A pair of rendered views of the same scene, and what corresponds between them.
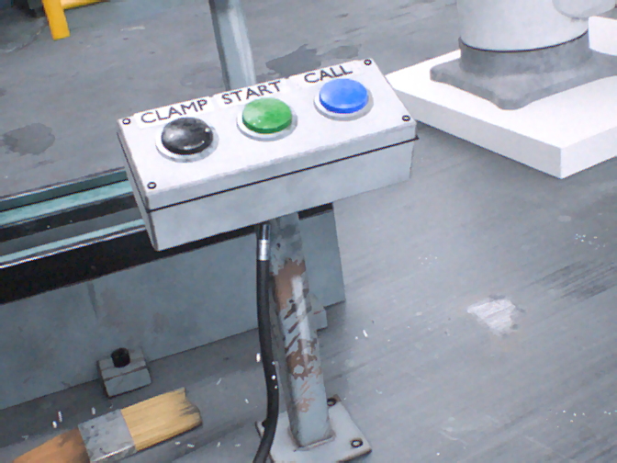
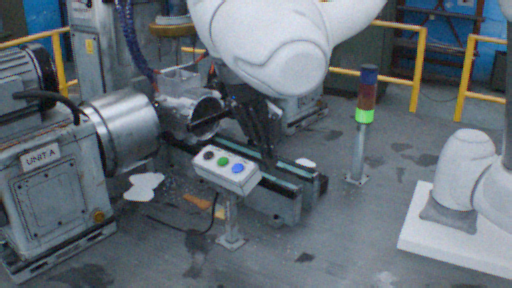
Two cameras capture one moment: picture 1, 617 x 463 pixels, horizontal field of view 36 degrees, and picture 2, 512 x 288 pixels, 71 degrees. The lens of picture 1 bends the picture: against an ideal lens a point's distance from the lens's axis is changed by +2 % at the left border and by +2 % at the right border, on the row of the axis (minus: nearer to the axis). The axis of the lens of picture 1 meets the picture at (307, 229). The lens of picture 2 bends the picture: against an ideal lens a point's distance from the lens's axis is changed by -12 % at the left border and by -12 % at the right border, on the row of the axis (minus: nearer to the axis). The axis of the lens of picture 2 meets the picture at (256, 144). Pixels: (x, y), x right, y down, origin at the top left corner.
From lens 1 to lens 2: 0.81 m
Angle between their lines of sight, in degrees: 49
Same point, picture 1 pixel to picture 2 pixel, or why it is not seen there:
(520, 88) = (428, 213)
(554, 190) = (387, 248)
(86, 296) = not seen: hidden behind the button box
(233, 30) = (359, 137)
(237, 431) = not seen: hidden behind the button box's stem
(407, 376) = (265, 249)
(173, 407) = not seen: hidden behind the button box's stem
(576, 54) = (455, 216)
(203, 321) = (257, 204)
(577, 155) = (405, 244)
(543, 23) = (445, 197)
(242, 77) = (358, 152)
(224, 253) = (265, 191)
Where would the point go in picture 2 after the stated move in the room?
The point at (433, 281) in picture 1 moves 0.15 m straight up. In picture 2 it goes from (313, 240) to (318, 197)
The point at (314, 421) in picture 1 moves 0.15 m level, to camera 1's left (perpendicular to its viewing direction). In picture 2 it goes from (228, 236) to (203, 210)
